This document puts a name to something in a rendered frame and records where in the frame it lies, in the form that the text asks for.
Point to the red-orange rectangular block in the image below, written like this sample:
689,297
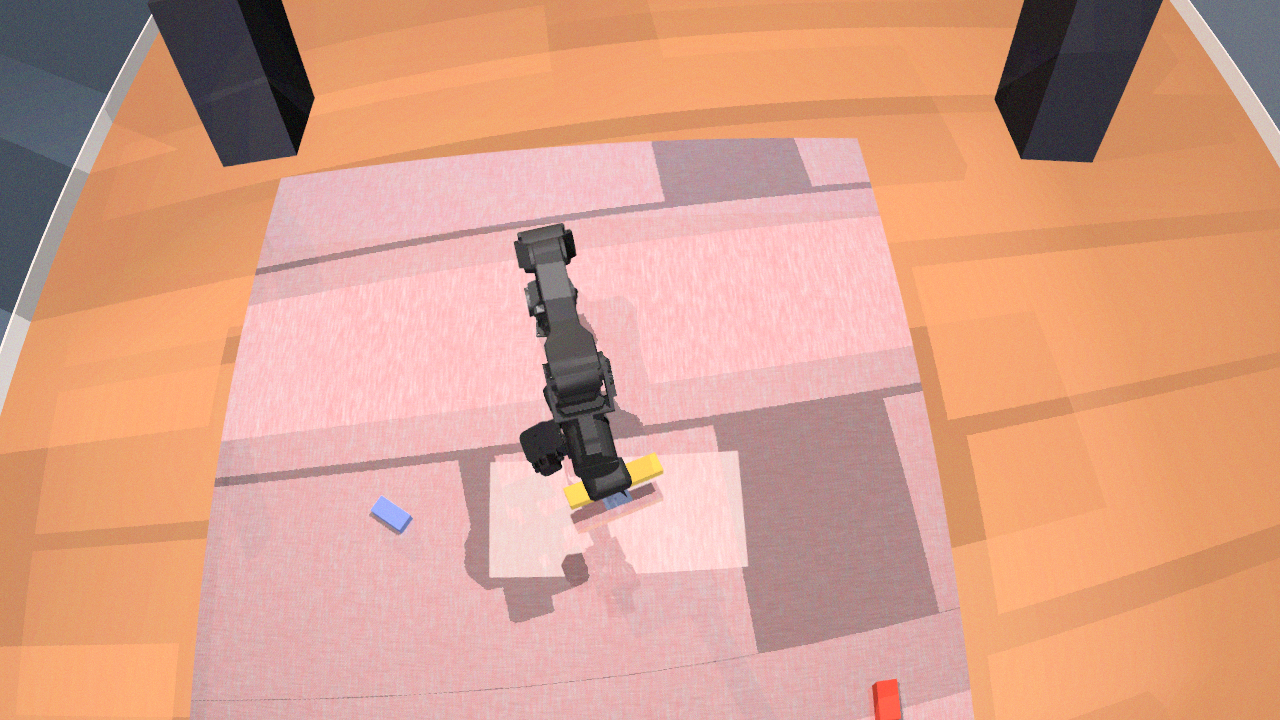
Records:
886,701

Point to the yellow bar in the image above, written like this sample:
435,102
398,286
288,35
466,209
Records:
641,470

